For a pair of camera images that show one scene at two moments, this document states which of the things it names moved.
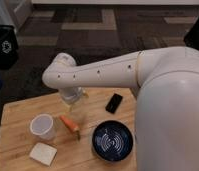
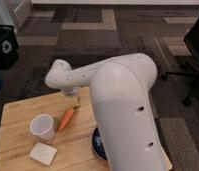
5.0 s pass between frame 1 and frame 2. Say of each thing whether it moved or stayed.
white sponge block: stayed
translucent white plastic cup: stayed
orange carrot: moved
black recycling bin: stayed
